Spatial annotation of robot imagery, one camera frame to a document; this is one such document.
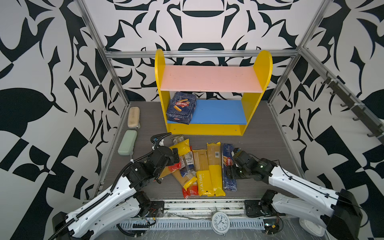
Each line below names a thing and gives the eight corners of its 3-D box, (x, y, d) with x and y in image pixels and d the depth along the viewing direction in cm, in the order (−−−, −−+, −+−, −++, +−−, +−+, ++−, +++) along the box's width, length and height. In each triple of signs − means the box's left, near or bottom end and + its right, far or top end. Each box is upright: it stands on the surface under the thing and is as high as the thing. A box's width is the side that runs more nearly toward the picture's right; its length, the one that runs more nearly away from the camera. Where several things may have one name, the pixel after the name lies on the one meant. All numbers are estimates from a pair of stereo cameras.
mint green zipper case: (118, 155, 93) (116, 153, 91) (125, 132, 103) (124, 130, 101) (132, 155, 93) (130, 153, 91) (138, 132, 103) (137, 130, 101)
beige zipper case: (128, 129, 106) (127, 126, 103) (130, 110, 117) (129, 107, 114) (139, 127, 107) (137, 124, 104) (140, 109, 118) (139, 105, 115)
